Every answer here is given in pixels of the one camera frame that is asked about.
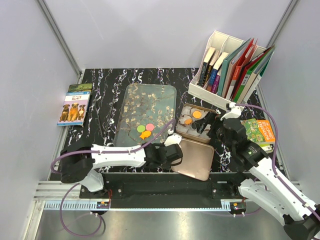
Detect white book organizer rack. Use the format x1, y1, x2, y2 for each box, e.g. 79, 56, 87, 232
188, 30, 245, 110

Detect metal tongs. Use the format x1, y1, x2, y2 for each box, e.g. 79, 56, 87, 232
93, 102, 114, 138

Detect large orange round biscuit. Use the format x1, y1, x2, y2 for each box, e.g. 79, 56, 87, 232
192, 110, 202, 119

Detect dog picture book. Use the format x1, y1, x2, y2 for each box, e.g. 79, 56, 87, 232
57, 91, 91, 126

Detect rose gold cookie tin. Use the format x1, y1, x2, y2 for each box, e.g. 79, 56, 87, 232
176, 103, 216, 144

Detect purple paperback book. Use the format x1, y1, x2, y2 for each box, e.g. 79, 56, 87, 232
210, 52, 229, 94

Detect orange fish shaped cookie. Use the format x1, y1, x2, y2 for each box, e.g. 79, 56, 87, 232
139, 130, 152, 140

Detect green hardcover book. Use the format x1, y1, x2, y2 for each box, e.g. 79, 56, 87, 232
233, 45, 275, 104

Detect blue paperback book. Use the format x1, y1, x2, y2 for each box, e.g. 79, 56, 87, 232
204, 50, 220, 92

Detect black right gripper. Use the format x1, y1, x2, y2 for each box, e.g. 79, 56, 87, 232
194, 110, 235, 152

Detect red hardcover book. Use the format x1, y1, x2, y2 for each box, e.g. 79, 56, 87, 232
225, 38, 258, 100

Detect pink round cookie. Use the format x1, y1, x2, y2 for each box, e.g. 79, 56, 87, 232
145, 123, 155, 132

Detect teal hardcover book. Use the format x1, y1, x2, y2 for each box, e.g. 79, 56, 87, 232
216, 36, 253, 98

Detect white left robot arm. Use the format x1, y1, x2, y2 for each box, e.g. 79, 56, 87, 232
59, 133, 183, 198

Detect black paperback book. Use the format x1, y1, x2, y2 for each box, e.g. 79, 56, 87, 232
197, 47, 216, 87

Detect orange treehouse book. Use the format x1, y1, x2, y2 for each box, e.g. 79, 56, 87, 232
240, 118, 276, 145

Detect green landscape book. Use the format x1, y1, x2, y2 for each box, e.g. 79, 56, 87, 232
68, 83, 93, 93

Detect orange flower shaped cookie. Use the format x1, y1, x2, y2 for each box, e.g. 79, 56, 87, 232
183, 118, 193, 126

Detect green round cookie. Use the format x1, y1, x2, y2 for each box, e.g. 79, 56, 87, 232
137, 125, 146, 133

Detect floral blossom serving tray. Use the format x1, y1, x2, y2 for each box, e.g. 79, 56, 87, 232
113, 83, 177, 147

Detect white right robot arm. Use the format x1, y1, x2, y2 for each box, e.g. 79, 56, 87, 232
199, 112, 320, 240

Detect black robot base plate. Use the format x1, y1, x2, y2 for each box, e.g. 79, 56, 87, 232
79, 173, 243, 210

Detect rose gold tin lid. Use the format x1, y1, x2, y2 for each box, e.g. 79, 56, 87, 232
171, 138, 215, 181

